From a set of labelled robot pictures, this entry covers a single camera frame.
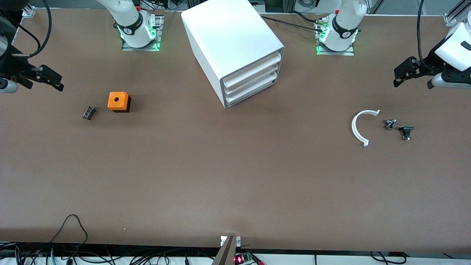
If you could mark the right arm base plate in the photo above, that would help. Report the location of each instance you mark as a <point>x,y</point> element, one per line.
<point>159,33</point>

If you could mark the small black terminal block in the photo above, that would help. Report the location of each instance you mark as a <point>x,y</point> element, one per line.
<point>89,113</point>

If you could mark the circuit board with red light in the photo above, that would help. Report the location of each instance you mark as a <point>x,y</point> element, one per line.
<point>239,259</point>

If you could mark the white drawer holding button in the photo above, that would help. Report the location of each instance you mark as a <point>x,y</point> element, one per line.
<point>254,69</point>

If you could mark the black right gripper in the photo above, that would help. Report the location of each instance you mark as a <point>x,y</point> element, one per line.
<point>11,66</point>

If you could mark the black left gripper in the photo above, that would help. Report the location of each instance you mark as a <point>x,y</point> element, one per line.
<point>429,64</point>

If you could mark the grey camera post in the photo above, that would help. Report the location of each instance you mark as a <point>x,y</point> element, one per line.
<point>226,254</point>

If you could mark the white lower shelf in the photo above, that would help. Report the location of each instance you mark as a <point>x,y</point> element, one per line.
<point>331,260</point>

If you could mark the white empty drawer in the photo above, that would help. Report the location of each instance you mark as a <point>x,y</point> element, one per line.
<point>254,78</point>
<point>254,87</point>

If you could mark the small metal fitting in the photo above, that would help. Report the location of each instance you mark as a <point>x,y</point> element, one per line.
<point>390,124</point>

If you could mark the aluminium frame profile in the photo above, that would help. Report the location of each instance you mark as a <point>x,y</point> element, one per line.
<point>452,19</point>
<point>29,11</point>

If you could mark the white drawer cabinet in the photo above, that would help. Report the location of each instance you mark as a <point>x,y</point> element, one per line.
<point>228,33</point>

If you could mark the white semicircular bracket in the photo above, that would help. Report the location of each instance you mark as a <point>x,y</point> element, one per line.
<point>353,128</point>

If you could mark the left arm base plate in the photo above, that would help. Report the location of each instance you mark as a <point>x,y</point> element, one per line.
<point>336,53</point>

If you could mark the white mounting bracket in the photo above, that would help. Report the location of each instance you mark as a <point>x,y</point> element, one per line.
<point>223,241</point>

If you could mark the orange box with black base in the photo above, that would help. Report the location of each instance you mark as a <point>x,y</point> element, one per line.
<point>117,100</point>

